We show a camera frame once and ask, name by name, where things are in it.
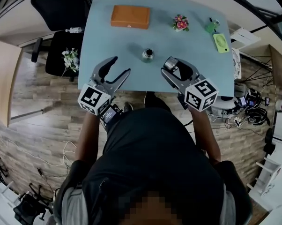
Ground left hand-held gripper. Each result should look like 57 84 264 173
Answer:
77 56 132 116

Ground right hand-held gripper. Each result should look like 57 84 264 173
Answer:
160 57 220 113

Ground person's left forearm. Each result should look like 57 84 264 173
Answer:
74 111 102 164

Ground person's right forearm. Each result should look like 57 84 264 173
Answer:
189 105 223 165

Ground person's left shoe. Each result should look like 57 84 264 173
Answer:
123 101 134 113

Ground person's shoe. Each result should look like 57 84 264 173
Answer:
143 91 164 108
123 101 134 113

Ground black device with screen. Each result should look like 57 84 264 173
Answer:
100 104 123 128

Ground person's right shoe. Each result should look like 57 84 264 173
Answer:
143 91 164 108

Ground white artificial flower bunch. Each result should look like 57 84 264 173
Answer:
61 47 80 77

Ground white grey headset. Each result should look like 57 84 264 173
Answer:
211 83 251 114

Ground lime green handheld fan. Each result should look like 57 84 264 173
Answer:
212 32 230 54

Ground small pink flower pot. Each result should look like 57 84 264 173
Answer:
172 14 190 32

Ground floral patterned seat cushion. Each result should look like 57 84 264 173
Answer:
231 48 242 79

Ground green plastic bottle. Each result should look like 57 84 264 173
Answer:
204 17 221 34

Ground clear spray bottle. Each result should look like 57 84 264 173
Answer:
65 26 83 34

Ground orange wooden box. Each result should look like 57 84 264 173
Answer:
111 5 151 30

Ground white wooden chair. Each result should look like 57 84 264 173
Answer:
230 27 261 79

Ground black headphones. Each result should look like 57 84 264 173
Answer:
245 107 271 127

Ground person's black shirt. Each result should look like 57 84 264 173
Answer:
53 106 253 225

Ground light wooden side table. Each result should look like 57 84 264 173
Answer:
0 39 53 127

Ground white wooden rack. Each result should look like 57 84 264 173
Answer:
246 157 282 196

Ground black mesh office chair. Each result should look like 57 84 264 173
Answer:
13 184 54 225

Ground wooden table with wire legs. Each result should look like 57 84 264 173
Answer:
234 45 282 94

